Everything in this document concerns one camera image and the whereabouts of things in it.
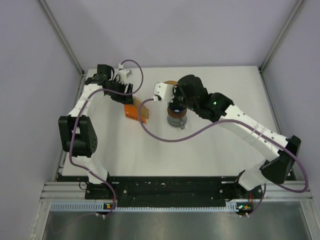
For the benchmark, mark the orange coffee filter box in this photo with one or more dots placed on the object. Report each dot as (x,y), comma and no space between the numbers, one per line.
(130,112)

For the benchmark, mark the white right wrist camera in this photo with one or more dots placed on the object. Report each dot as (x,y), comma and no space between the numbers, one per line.
(164,91)

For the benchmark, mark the aluminium frame post left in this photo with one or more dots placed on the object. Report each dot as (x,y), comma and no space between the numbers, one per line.
(60,35)

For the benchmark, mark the blue plastic coffee dripper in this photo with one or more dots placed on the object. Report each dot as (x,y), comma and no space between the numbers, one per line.
(177,110)

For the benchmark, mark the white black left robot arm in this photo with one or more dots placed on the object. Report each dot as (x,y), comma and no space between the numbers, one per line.
(77,133)

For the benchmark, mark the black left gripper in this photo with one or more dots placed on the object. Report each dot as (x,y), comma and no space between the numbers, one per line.
(125,99)

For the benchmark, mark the aluminium frame post right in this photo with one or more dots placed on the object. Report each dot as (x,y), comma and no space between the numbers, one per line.
(299,5)

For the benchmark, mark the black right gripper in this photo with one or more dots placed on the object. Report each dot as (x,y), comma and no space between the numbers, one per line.
(176,91)

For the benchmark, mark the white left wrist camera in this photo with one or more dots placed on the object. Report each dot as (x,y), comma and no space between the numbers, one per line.
(124,73)

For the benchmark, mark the single brown paper filter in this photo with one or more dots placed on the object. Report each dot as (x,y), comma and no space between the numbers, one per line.
(170,83)

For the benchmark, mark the aluminium front rail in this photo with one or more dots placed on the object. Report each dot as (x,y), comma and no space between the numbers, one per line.
(71,191)

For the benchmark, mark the grey glass coffee server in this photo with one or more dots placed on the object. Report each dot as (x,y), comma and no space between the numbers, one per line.
(177,122)

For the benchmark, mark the grey slotted cable duct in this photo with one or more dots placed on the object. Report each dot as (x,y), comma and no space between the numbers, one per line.
(102,207)

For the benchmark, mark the aluminium frame post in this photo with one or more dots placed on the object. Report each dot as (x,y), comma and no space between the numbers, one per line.
(299,5)
(60,35)

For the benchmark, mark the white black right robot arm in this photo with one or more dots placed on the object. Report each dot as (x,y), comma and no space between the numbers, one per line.
(278,150)

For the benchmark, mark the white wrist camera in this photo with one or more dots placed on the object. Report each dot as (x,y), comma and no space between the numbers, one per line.
(124,73)
(164,91)

